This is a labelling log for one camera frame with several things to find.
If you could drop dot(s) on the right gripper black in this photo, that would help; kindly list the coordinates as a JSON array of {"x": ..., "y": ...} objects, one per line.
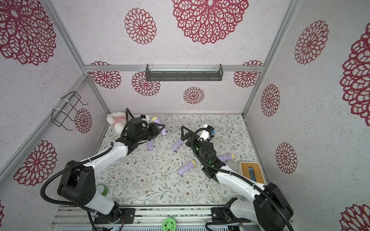
[{"x": 193, "y": 140}]

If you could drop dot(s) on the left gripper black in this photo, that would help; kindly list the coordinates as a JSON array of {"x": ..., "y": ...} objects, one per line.
[{"x": 155, "y": 130}]

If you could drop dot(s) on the purple flashlight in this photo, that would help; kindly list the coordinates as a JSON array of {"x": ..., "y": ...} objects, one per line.
[
  {"x": 226, "y": 157},
  {"x": 150, "y": 145},
  {"x": 187, "y": 167},
  {"x": 178, "y": 144},
  {"x": 162, "y": 128}
]

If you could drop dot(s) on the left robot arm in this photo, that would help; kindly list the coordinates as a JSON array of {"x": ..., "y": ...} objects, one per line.
[{"x": 77, "y": 180}]

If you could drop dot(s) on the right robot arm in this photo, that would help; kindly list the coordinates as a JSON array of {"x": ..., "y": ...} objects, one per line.
[{"x": 264, "y": 204}]

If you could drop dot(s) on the white plush toy pink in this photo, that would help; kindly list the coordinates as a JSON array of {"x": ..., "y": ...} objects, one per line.
[{"x": 117, "y": 120}]

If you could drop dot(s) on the green tape roll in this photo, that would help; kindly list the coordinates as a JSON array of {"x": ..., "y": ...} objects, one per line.
[{"x": 101, "y": 189}]

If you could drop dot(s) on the green round disc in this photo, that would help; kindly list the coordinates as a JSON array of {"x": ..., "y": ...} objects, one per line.
[{"x": 169, "y": 224}]

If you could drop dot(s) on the black wall shelf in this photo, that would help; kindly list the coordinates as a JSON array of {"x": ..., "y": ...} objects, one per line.
[{"x": 186, "y": 73}]

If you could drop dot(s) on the black wire wall rack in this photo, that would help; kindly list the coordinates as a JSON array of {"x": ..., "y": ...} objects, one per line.
[{"x": 60, "y": 115}]

